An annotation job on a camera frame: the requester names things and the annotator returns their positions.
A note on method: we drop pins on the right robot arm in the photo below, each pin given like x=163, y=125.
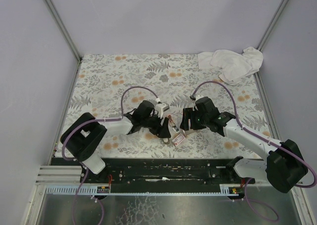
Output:
x=283, y=165

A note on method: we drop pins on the red white staple box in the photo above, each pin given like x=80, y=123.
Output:
x=178, y=139

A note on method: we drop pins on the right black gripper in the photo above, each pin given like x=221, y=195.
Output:
x=191, y=118

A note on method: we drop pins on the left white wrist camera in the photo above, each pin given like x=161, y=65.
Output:
x=161, y=107

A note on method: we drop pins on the white cable duct strip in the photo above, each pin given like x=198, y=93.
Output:
x=151, y=188

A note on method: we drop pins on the floral patterned table mat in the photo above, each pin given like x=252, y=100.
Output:
x=108, y=85

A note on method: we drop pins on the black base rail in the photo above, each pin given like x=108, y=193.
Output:
x=211, y=171

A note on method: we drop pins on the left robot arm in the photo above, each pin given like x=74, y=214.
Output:
x=82, y=138

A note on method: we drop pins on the white crumpled cloth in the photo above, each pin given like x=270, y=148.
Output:
x=232, y=66

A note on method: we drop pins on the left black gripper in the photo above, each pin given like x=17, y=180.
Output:
x=160, y=125

